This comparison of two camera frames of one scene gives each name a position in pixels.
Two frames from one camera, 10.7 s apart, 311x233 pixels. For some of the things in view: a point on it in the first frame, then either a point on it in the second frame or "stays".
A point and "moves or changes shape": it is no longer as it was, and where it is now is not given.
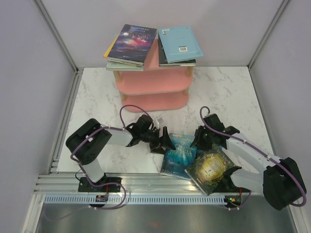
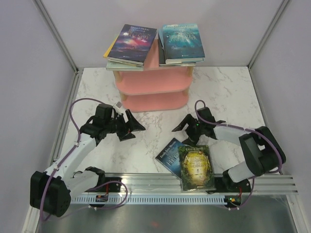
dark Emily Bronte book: (219, 147) → (170, 156)
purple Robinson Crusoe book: (132, 45) stays
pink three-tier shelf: (157, 88) stays
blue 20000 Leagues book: (175, 161) → (182, 43)
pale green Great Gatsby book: (112, 66) stays
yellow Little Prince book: (107, 53) stays
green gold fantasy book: (206, 169) moves or changes shape
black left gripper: (164, 141) → (132, 124)
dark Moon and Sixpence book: (163, 61) stays
